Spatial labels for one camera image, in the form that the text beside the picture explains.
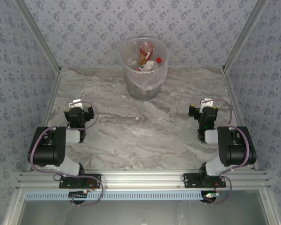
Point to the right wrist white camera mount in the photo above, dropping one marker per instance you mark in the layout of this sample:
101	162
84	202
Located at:
206	102

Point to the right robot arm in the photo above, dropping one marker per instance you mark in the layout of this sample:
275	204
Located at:
236	150

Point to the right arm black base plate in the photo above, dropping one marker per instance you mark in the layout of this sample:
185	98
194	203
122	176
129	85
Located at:
189	181

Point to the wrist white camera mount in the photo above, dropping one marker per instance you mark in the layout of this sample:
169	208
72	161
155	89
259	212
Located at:
75	103
206	102

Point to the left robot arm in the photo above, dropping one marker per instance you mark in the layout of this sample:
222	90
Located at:
46	150

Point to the grey mesh waste bin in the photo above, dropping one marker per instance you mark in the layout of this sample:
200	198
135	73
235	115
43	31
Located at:
140	95

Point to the wide aluminium mounting rail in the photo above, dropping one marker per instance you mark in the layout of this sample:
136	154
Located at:
142	180

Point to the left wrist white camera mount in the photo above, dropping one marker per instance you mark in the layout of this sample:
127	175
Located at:
75	103

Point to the aluminium side rail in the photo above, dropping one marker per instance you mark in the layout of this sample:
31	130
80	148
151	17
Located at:
53	93
233	93

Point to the aluminium corner post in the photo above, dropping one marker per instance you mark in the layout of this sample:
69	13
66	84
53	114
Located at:
244	35
39	35

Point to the orange tea bottle red label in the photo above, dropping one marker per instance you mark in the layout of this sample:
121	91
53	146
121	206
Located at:
146	49

